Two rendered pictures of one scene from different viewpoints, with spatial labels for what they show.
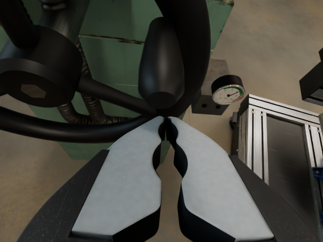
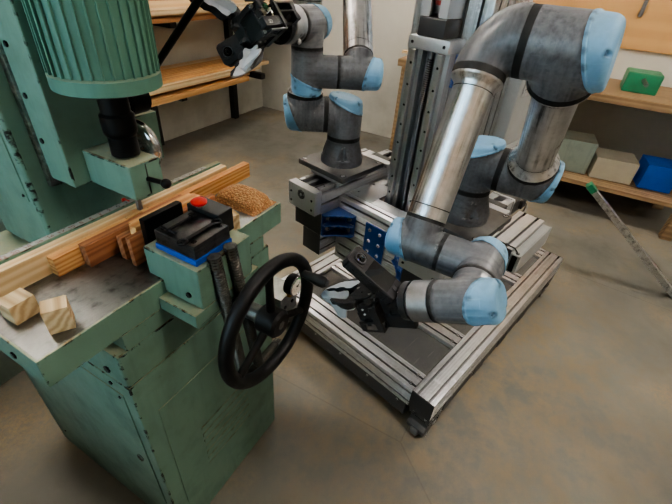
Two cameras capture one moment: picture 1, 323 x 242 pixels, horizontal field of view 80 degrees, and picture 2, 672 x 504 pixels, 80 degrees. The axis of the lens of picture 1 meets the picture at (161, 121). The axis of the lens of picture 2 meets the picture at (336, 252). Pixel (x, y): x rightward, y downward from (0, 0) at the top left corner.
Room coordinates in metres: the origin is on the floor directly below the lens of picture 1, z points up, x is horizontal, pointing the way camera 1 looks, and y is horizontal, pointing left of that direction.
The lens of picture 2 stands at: (-0.35, 0.47, 1.40)
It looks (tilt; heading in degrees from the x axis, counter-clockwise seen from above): 36 degrees down; 310
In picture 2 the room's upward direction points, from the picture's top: 5 degrees clockwise
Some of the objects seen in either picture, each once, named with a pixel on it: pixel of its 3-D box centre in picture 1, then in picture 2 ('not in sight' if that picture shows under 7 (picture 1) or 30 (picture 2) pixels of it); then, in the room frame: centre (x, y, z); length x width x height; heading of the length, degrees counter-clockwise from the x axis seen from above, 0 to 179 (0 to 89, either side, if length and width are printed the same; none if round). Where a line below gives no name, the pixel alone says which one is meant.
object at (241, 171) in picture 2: not in sight; (170, 207); (0.45, 0.12, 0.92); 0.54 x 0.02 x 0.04; 103
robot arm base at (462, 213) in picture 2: not in sight; (465, 199); (0.05, -0.57, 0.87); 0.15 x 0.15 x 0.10
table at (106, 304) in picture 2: not in sight; (173, 262); (0.32, 0.19, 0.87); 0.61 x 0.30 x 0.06; 103
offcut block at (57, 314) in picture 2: not in sight; (58, 314); (0.25, 0.41, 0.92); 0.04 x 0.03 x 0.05; 75
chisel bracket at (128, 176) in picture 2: not in sight; (125, 172); (0.45, 0.19, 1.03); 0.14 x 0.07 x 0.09; 13
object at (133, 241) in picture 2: not in sight; (176, 227); (0.35, 0.16, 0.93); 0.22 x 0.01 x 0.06; 103
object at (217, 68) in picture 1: (210, 87); (273, 295); (0.35, -0.10, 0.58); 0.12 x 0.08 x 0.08; 13
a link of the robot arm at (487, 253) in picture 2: not in sight; (472, 263); (-0.16, -0.14, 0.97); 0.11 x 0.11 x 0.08; 12
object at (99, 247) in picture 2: not in sight; (140, 227); (0.41, 0.21, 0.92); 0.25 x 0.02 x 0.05; 103
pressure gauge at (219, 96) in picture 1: (225, 91); (292, 286); (0.29, -0.11, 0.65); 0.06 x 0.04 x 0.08; 103
